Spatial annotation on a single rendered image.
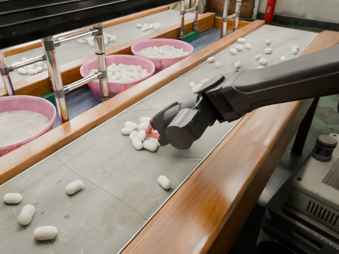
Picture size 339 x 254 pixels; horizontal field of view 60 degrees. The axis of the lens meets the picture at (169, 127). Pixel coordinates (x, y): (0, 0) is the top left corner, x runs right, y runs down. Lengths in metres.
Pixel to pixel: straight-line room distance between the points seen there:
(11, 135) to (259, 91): 0.62
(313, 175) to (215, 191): 0.63
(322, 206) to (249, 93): 0.70
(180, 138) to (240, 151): 0.19
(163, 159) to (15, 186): 0.31
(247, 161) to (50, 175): 0.42
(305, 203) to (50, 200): 0.83
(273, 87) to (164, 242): 0.29
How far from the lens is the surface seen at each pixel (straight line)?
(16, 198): 0.63
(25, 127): 0.88
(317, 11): 5.39
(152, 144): 0.69
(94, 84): 1.02
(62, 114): 0.80
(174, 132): 0.54
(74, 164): 0.69
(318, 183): 1.14
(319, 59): 0.41
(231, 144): 0.70
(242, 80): 0.50
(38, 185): 0.67
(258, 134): 0.76
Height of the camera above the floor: 1.17
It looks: 33 degrees down
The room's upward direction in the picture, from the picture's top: 1 degrees clockwise
